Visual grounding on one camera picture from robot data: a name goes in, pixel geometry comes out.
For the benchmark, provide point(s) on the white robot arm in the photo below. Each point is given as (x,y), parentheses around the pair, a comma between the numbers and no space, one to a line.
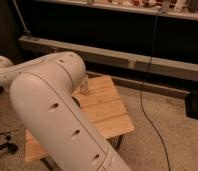
(63,69)

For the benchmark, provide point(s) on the wooden bamboo table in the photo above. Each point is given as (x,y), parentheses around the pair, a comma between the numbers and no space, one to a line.
(105,106)

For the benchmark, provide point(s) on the green bowl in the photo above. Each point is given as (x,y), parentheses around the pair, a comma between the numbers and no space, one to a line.
(76,101)

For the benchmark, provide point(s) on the long wooden bench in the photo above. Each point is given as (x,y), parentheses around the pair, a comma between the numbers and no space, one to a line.
(160,66)

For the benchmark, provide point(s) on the metal lamp stand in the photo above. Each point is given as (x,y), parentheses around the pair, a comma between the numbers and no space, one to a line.
(26,30)

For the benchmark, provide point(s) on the black box on floor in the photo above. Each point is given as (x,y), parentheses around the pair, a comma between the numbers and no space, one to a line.
(191,105)

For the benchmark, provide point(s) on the black chair base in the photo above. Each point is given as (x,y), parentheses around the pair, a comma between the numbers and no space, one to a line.
(10,147)

